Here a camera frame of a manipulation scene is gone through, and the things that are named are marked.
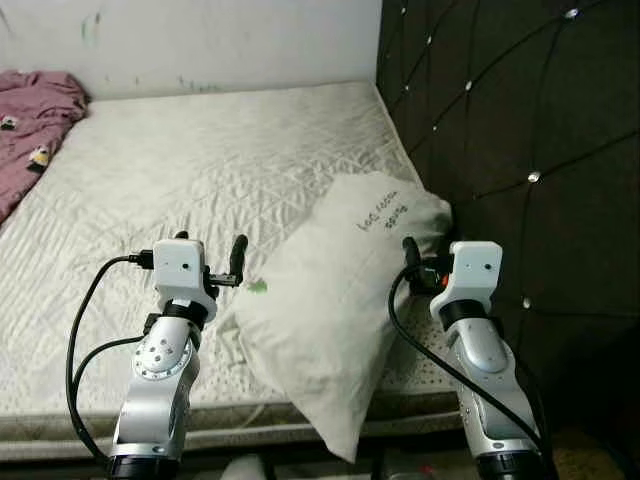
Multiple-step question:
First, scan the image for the cream pillow with green print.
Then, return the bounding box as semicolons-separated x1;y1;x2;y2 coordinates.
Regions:
217;171;454;464

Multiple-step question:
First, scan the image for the white quilted mattress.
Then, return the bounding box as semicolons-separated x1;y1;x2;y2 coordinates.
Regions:
0;79;473;463

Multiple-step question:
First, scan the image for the black tufted headboard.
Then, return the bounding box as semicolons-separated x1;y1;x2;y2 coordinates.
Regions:
377;0;640;443

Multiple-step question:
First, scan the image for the maroon printed blanket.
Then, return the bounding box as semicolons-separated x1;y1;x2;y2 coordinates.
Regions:
0;69;92;228

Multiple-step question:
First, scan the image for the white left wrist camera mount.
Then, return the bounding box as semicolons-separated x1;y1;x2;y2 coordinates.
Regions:
151;237;220;323

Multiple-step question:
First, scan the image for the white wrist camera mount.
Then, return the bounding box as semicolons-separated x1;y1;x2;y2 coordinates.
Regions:
429;240;504;323
151;237;220;323

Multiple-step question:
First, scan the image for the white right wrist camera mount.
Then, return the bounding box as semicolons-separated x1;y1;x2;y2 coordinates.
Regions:
429;240;504;323

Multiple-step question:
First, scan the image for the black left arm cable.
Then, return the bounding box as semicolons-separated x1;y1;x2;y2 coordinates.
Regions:
64;251;163;468

